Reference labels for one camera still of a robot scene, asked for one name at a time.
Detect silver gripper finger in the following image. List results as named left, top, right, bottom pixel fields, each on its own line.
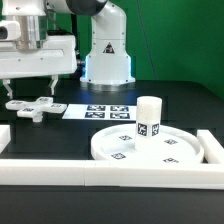
left=49, top=75, right=59, bottom=96
left=3, top=79, right=13, bottom=99

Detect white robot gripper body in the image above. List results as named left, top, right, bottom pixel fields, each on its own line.
left=0, top=35, right=77, bottom=79

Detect white cross-shaped table base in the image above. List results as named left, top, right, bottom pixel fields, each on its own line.
left=5, top=97, right=67, bottom=123

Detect white round table top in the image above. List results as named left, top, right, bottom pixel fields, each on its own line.
left=91, top=124, right=204, bottom=164

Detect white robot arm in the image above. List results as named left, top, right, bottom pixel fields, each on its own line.
left=0, top=0, right=135, bottom=91

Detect white left fence block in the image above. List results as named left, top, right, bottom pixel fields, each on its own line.
left=0, top=125, right=11, bottom=154

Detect white fence block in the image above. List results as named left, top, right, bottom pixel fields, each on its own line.
left=197, top=130, right=224, bottom=165
left=0, top=125, right=11, bottom=154

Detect white fiducial marker sheet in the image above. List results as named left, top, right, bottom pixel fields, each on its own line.
left=63, top=104, right=136, bottom=121

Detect white front fence bar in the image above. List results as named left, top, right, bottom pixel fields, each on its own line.
left=0, top=159, right=224, bottom=190

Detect white right fence block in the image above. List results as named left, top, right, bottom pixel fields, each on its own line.
left=197, top=130, right=224, bottom=165

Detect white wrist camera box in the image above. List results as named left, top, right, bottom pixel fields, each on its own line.
left=0, top=20, right=21, bottom=41

